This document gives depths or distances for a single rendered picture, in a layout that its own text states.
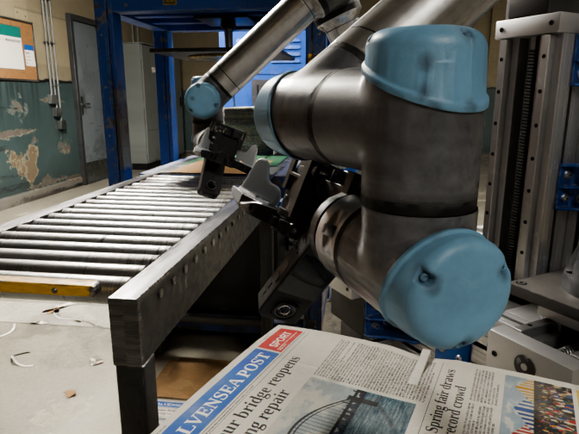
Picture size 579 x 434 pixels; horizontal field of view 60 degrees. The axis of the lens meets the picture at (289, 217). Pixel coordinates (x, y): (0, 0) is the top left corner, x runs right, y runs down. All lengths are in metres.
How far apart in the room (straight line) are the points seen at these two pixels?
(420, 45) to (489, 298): 0.15
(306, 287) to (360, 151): 0.19
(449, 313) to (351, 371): 0.26
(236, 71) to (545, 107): 0.60
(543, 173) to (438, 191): 0.74
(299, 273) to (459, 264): 0.21
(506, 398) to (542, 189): 0.56
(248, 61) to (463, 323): 0.87
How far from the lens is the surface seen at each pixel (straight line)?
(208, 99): 1.08
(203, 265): 1.16
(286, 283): 0.48
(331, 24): 1.26
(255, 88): 4.45
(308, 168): 0.48
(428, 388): 0.54
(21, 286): 0.92
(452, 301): 0.31
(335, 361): 0.57
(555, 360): 0.77
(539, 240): 1.06
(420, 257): 0.30
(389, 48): 0.31
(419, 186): 0.30
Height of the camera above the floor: 1.11
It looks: 13 degrees down
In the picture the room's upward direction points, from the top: straight up
